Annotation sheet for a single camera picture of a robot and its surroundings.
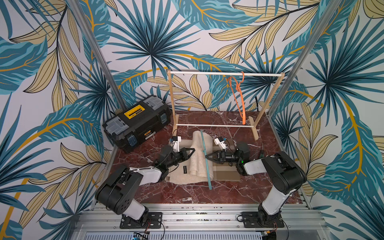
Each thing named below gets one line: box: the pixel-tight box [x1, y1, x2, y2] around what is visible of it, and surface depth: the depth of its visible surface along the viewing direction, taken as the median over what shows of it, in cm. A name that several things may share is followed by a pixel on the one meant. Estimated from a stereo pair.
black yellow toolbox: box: [102, 95, 171, 154], surface depth 95 cm
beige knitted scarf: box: [169, 130, 214, 185], surface depth 85 cm
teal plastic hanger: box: [200, 129, 212, 190], surface depth 81 cm
